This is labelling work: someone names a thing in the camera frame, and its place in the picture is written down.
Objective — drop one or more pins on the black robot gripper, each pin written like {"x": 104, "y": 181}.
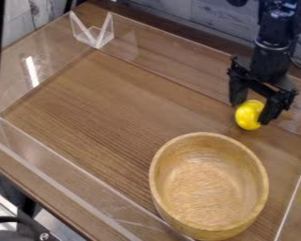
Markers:
{"x": 263, "y": 73}

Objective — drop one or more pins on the yellow lemon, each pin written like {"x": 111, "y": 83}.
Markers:
{"x": 247, "y": 114}

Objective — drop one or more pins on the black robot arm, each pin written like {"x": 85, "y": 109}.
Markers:
{"x": 280, "y": 24}

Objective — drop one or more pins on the brown wooden bowl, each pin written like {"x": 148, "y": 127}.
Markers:
{"x": 210, "y": 185}

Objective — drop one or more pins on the clear acrylic tray enclosure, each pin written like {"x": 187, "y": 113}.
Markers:
{"x": 85, "y": 113}

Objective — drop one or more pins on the black metal bracket with screw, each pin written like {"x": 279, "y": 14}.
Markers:
{"x": 32, "y": 229}

